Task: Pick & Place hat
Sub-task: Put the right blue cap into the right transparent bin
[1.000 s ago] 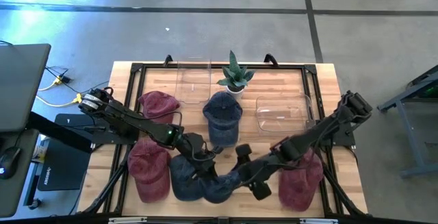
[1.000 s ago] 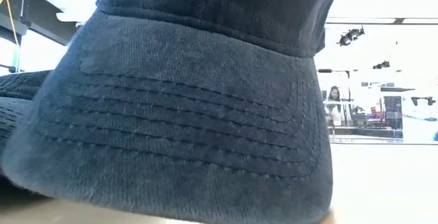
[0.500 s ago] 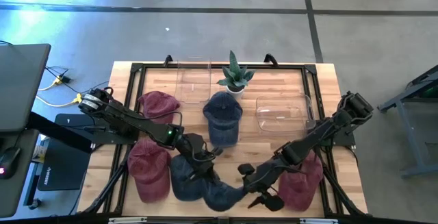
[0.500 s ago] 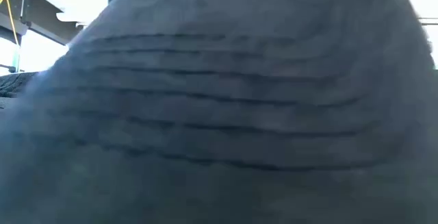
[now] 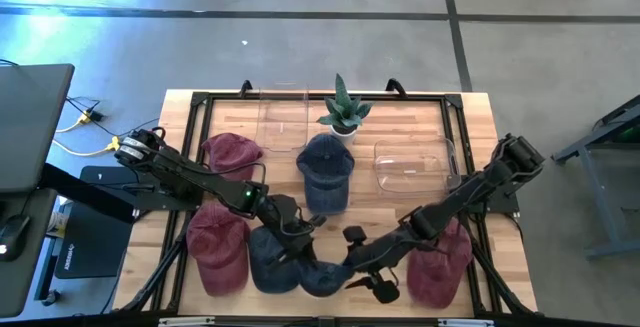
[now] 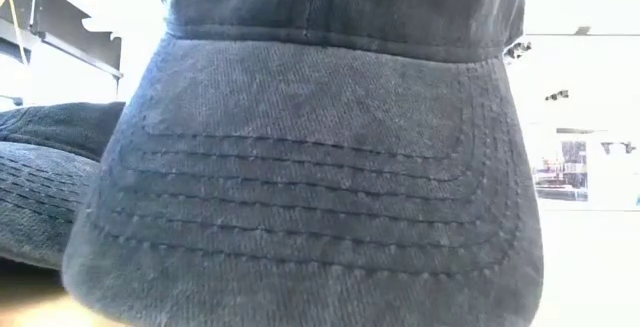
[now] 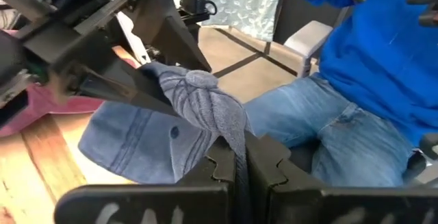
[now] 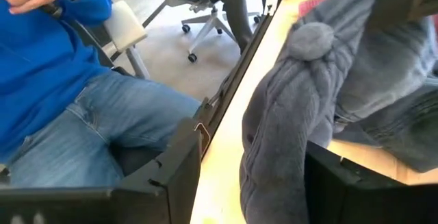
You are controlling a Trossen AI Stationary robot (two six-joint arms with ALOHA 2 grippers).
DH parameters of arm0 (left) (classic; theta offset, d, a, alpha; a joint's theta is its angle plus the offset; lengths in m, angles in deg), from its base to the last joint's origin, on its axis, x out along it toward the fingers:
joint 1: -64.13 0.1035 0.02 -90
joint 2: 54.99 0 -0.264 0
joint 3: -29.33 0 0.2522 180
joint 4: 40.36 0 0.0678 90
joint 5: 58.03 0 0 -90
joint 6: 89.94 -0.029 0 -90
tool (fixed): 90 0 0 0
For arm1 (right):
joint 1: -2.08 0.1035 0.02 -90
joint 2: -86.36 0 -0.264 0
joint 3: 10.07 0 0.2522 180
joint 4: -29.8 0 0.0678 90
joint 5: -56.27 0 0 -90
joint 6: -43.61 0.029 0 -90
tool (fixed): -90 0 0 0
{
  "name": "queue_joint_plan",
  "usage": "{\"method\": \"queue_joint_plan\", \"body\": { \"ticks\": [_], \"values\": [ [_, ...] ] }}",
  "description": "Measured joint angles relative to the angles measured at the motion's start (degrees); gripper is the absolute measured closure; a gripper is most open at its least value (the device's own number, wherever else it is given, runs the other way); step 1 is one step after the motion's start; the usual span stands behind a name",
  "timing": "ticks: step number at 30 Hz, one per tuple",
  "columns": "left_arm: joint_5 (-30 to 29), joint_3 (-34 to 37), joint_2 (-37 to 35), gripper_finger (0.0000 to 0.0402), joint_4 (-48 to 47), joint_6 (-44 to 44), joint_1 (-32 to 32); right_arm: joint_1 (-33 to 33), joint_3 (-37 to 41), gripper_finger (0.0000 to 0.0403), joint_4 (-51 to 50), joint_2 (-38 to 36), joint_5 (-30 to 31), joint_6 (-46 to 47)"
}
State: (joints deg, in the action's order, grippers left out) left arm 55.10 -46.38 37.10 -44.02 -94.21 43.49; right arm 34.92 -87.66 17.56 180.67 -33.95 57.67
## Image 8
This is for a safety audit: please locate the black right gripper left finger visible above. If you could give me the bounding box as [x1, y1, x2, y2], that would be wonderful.
[116, 118, 203, 224]

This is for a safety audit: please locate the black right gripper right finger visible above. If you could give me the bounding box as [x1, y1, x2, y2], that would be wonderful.
[304, 140, 409, 224]

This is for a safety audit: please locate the maroon baseball cap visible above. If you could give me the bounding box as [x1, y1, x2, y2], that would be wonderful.
[297, 0, 331, 18]

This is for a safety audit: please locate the white-based office chair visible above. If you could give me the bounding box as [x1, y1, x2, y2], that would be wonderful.
[142, 0, 263, 64]

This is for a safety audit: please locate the person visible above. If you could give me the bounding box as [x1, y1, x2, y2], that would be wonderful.
[0, 0, 203, 188]

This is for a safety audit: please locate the person's leg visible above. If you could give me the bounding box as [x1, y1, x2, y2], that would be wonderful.
[201, 0, 255, 53]

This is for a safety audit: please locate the office chair white armrest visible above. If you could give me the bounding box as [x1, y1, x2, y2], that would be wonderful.
[66, 0, 151, 81]

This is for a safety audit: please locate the black aluminium table frame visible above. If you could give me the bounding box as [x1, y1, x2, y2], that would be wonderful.
[193, 11, 274, 160]

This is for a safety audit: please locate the black handle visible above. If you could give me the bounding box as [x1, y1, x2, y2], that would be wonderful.
[38, 1, 65, 20]

